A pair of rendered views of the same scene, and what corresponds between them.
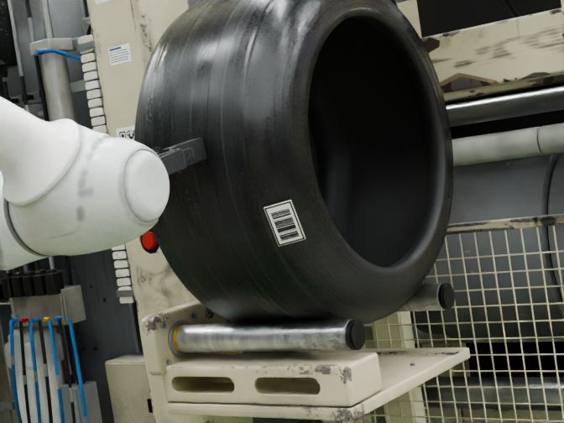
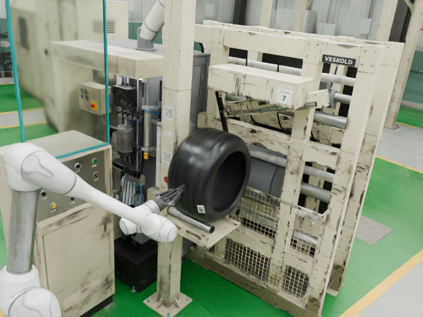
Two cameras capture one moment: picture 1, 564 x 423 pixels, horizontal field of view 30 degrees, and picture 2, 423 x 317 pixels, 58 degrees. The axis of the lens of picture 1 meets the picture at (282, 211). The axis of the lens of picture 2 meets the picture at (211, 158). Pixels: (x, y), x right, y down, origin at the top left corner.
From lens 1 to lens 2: 109 cm
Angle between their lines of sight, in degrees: 19
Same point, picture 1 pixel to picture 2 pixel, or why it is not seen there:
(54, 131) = (155, 222)
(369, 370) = (213, 236)
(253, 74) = (201, 174)
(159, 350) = (164, 213)
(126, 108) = (167, 146)
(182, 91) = (183, 169)
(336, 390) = (204, 241)
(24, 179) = (146, 231)
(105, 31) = (165, 125)
